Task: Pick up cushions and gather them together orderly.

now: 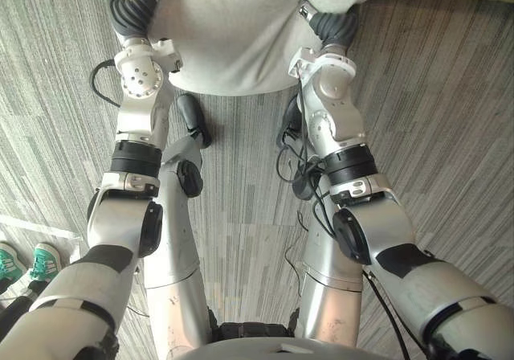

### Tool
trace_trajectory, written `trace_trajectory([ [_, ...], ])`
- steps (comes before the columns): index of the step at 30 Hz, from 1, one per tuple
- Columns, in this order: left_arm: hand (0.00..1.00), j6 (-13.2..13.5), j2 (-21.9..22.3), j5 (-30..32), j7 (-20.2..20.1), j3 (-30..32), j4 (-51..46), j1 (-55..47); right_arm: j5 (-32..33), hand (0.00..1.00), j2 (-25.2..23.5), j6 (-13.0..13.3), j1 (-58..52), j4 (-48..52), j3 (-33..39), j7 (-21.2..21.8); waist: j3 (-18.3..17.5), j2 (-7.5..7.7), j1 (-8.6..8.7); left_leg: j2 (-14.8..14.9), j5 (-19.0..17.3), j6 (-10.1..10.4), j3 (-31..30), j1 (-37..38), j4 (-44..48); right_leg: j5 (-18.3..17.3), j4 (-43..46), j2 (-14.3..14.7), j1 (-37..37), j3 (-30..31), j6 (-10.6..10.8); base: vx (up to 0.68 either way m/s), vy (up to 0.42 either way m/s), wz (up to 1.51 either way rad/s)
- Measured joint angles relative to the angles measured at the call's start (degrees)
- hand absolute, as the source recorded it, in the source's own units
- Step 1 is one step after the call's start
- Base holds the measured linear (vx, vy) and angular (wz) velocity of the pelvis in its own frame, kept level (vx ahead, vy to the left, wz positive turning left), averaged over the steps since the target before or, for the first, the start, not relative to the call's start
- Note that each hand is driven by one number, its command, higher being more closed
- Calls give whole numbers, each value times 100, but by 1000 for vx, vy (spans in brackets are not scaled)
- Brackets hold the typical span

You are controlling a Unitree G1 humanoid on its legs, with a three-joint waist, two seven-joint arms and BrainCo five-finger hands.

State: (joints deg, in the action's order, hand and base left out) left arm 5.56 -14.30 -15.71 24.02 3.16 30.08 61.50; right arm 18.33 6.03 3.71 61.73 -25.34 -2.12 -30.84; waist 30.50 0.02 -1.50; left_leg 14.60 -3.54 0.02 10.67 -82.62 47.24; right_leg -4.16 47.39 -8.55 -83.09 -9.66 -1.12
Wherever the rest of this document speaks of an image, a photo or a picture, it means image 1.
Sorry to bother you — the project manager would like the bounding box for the green white person's shoe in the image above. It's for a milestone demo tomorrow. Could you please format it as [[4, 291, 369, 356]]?
[[0, 241, 28, 295], [27, 242, 62, 293]]

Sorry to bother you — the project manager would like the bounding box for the thin black floor cable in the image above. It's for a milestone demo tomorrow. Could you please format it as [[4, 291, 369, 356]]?
[[284, 210, 309, 299]]

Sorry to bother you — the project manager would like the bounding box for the silver robot leg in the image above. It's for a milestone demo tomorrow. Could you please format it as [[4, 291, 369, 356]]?
[[142, 133, 213, 359], [296, 174, 363, 349]]

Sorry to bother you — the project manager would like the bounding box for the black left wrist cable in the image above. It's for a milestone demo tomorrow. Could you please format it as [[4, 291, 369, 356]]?
[[90, 59, 124, 108]]

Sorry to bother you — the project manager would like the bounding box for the right dark robot foot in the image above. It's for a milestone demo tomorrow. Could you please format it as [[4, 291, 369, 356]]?
[[275, 94, 307, 149]]

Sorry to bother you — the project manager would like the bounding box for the right silver robot leg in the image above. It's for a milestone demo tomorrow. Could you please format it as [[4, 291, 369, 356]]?
[[296, 174, 363, 349]]

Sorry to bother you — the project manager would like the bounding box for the black right upper arm cable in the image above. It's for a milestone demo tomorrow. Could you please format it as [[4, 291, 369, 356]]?
[[360, 268, 417, 360]]

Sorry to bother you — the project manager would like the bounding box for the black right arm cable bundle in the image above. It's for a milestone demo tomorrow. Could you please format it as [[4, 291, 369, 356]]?
[[275, 79, 338, 239]]

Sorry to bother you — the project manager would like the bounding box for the person's leg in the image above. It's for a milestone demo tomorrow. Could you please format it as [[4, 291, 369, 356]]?
[[0, 277, 46, 339]]

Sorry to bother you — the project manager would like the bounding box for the grey robot torso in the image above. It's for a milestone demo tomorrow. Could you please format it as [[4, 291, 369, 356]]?
[[165, 306, 365, 360]]

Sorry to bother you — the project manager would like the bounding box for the left dark robot foot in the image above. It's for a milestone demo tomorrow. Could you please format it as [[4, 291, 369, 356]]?
[[176, 93, 214, 149]]

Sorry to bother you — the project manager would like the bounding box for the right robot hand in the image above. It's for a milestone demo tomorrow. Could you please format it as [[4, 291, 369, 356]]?
[[297, 0, 361, 49]]

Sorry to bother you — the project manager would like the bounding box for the dark robot foot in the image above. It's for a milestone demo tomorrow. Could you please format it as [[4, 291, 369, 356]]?
[[275, 94, 307, 149], [176, 93, 214, 149]]

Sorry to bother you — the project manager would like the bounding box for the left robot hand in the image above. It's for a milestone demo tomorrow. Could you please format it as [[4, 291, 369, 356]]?
[[104, 0, 170, 42]]

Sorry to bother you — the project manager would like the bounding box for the left silver robot leg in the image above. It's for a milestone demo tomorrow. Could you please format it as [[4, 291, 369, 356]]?
[[142, 133, 213, 359]]

